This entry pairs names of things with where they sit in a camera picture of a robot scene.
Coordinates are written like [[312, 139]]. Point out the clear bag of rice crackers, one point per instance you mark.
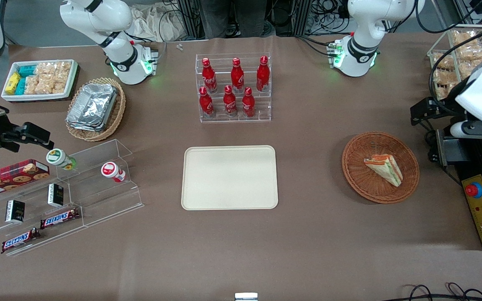
[[55, 85], [63, 69], [45, 70], [32, 85]]

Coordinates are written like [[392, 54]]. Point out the silver metal table clamp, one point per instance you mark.
[[246, 297]]

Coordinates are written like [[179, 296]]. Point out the snickers bar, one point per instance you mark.
[[19, 241], [59, 218]]

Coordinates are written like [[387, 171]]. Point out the clear acrylic bottle rack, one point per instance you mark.
[[232, 62]]

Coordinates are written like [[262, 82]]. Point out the green lid yogurt cup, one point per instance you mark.
[[59, 158]]

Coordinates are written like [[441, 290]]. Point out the red cola bottle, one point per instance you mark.
[[248, 104], [230, 103], [237, 77], [262, 75], [208, 77], [206, 104]]

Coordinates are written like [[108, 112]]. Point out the round brown wicker basket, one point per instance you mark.
[[362, 175]]

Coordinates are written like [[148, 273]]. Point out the red emergency stop button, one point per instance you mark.
[[473, 190]]

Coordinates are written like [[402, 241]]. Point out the white crumpled cloth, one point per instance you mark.
[[153, 23]]

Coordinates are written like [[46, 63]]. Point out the red cookie box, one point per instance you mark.
[[11, 177]]

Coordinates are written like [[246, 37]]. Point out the teal snack pack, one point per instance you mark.
[[26, 70], [20, 86]]

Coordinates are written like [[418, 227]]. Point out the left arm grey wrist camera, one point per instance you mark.
[[475, 128]]

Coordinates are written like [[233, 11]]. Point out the clear acrylic snack rack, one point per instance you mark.
[[442, 52]]

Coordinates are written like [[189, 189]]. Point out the white rectangular snack tray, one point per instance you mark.
[[8, 97]]

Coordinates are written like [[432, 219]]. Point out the person dark trousers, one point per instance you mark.
[[232, 16]]

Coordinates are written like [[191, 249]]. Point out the triangle sandwich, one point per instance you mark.
[[385, 168]]

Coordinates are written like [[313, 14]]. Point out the red lid yogurt cup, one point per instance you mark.
[[112, 171]]

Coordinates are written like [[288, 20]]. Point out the clear acrylic stepped shelf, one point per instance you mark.
[[107, 196]]

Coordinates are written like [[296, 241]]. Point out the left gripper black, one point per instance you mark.
[[447, 104]]

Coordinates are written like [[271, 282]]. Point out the yellow snack pack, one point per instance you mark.
[[12, 82]]

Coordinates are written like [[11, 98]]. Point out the clear bag of fried snacks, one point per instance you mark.
[[466, 38], [473, 54], [445, 81], [444, 62]]

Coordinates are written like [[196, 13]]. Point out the stack of foil trays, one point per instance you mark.
[[92, 106]]

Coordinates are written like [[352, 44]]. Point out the beige plastic tray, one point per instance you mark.
[[229, 177]]

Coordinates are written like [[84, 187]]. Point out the oval light wicker basket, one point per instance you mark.
[[117, 113]]

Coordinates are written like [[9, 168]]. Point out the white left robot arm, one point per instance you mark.
[[366, 29]]

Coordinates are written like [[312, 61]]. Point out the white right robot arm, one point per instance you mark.
[[107, 25]]

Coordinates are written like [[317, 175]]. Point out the black yellow control box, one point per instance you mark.
[[481, 209]]

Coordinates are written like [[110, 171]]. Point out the small black box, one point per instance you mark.
[[15, 211], [55, 195]]

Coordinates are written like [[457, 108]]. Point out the grey metal bracket plate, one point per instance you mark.
[[452, 150]]

